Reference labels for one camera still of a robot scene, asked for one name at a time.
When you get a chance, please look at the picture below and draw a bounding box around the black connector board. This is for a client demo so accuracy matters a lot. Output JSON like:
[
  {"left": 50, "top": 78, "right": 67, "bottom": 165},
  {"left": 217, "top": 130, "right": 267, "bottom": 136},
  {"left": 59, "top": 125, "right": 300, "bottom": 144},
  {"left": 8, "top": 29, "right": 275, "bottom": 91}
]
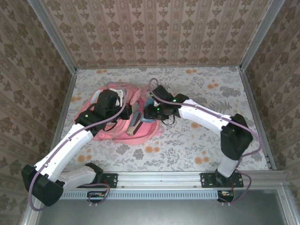
[
  {"left": 217, "top": 190, "right": 235, "bottom": 203},
  {"left": 87, "top": 191, "right": 106, "bottom": 203}
]

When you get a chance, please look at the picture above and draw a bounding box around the aluminium back rail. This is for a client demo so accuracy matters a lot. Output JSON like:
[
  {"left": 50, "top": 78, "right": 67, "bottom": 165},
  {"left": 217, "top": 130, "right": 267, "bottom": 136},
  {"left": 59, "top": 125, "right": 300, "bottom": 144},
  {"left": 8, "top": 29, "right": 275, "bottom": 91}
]
[{"left": 75, "top": 64, "right": 242, "bottom": 70}]

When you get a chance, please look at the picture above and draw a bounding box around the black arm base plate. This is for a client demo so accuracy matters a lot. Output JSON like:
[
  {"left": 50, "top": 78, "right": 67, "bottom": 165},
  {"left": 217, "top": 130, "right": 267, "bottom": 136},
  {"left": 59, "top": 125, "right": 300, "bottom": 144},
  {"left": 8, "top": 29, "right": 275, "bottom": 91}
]
[
  {"left": 200, "top": 172, "right": 244, "bottom": 188},
  {"left": 76, "top": 172, "right": 118, "bottom": 188}
]

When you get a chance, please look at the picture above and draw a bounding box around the floral table cover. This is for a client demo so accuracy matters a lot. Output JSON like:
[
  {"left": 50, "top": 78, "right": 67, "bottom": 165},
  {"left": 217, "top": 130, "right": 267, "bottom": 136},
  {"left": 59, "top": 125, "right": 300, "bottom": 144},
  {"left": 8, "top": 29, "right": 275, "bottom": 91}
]
[{"left": 50, "top": 67, "right": 270, "bottom": 172}]

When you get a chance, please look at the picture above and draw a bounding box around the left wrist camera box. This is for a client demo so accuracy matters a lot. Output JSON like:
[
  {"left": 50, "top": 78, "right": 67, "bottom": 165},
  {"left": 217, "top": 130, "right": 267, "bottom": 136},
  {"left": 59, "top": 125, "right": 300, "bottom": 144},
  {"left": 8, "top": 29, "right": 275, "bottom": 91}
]
[{"left": 109, "top": 88, "right": 127, "bottom": 106}]

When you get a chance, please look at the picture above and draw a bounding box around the aluminium side rail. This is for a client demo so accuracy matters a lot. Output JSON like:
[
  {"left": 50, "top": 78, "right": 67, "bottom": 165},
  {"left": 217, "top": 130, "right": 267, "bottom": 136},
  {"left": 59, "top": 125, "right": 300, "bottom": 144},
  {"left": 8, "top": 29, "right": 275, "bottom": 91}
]
[
  {"left": 44, "top": 69, "right": 78, "bottom": 173},
  {"left": 239, "top": 67, "right": 278, "bottom": 171}
]

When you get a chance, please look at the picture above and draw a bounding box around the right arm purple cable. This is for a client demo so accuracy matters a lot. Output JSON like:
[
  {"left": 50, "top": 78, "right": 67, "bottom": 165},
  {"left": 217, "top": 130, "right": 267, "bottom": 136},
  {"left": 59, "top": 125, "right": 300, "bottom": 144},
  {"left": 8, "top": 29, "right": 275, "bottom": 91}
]
[{"left": 149, "top": 78, "right": 263, "bottom": 207}]

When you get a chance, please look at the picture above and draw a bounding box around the grey metal panel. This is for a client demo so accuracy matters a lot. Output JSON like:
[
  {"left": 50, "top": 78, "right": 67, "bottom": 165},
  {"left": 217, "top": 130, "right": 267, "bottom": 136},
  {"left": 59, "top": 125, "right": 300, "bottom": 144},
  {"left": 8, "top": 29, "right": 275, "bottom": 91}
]
[{"left": 22, "top": 188, "right": 300, "bottom": 225}]

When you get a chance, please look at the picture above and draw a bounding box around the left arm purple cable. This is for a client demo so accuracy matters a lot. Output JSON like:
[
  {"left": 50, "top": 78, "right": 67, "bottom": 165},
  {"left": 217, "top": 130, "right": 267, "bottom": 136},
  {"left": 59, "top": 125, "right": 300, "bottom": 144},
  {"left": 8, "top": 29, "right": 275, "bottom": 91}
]
[{"left": 28, "top": 82, "right": 128, "bottom": 211}]

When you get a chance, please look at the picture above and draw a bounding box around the grey slotted cable duct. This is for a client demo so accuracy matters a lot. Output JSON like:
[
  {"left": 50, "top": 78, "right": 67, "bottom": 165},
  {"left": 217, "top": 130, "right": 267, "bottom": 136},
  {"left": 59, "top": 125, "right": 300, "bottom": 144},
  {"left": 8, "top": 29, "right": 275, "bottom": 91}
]
[{"left": 43, "top": 190, "right": 220, "bottom": 200}]

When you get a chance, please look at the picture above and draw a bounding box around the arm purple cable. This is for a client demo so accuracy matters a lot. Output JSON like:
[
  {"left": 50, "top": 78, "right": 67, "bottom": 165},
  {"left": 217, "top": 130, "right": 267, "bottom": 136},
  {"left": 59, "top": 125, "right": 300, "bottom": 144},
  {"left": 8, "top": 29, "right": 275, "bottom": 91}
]
[
  {"left": 28, "top": 82, "right": 128, "bottom": 211},
  {"left": 149, "top": 78, "right": 263, "bottom": 207}
]

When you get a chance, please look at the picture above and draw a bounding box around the pink backpack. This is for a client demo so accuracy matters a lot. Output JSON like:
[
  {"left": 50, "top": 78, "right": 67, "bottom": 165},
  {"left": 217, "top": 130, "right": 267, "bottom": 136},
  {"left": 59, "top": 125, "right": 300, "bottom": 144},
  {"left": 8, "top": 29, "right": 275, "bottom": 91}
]
[{"left": 75, "top": 83, "right": 165, "bottom": 146}]

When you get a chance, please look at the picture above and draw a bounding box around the aluminium mounting rail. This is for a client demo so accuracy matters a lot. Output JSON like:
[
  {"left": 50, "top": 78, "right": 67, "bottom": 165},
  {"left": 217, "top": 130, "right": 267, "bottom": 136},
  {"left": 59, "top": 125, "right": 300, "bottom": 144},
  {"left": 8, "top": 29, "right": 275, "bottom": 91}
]
[{"left": 35, "top": 171, "right": 285, "bottom": 189}]

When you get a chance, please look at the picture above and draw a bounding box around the aluminium frame post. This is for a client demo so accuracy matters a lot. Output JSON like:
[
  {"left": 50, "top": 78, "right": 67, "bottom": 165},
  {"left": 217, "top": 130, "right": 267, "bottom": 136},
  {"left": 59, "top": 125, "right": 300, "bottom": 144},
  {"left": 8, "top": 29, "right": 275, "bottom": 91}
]
[
  {"left": 239, "top": 0, "right": 285, "bottom": 71},
  {"left": 28, "top": 0, "right": 77, "bottom": 73}
]

